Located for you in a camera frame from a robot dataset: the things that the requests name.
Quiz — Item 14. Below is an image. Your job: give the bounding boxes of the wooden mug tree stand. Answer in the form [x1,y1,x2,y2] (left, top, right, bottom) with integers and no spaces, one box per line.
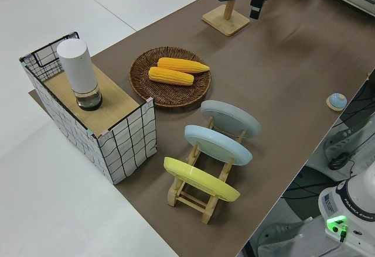
[202,0,251,37]

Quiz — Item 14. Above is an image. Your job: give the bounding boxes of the brown table mat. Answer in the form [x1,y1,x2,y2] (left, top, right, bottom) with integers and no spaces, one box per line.
[28,0,375,257]

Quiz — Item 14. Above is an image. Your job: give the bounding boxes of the yellow corn cob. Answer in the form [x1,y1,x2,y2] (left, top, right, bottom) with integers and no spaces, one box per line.
[148,66,195,87]
[157,57,211,74]

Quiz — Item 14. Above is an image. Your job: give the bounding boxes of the grey plate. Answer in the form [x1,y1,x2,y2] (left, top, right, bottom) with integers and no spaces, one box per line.
[200,100,262,140]

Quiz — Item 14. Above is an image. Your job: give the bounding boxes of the blue call bell wooden base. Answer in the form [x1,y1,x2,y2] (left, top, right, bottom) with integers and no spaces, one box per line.
[326,92,348,112]

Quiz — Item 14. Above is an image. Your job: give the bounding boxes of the round wicker basket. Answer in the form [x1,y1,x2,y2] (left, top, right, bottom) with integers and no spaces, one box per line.
[129,46,212,111]

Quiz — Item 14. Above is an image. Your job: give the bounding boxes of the light blue plate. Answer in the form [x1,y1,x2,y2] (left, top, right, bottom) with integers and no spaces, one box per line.
[184,125,253,167]

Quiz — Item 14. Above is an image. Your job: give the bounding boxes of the yellow plate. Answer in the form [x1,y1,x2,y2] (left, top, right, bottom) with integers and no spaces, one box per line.
[163,156,241,203]

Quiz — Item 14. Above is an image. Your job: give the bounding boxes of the white cylindrical bottle clear base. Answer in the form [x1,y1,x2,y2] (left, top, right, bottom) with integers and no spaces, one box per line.
[56,40,104,112]

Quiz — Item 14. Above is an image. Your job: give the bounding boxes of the wooden plate rack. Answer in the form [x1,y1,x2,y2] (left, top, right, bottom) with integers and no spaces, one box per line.
[167,116,247,225]

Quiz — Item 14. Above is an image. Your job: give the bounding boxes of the wire grid storage box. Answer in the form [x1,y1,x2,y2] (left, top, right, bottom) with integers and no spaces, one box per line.
[19,30,159,186]

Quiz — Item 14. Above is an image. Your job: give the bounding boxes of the black cable connector clump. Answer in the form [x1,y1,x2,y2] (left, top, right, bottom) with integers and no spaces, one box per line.
[327,153,351,171]

